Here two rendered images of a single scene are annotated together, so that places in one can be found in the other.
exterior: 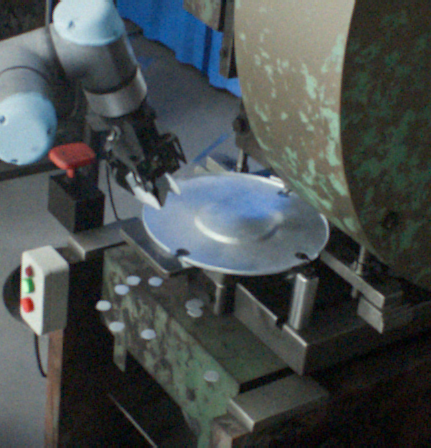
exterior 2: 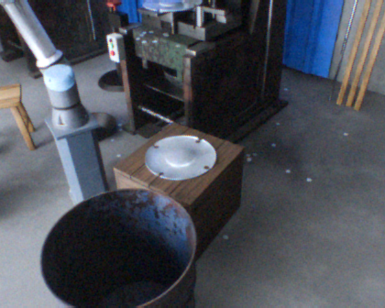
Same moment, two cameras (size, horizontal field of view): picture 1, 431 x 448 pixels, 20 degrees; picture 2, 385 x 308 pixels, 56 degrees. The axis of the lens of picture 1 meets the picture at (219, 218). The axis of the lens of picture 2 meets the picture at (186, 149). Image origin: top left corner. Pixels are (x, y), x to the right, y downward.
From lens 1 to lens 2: 0.58 m
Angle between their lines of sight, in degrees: 8
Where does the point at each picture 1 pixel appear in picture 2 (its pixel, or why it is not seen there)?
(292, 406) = (205, 47)
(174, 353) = (163, 49)
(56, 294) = (120, 46)
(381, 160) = not seen: outside the picture
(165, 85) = not seen: hidden behind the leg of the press
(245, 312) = (181, 30)
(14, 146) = not seen: outside the picture
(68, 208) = (117, 19)
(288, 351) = (199, 35)
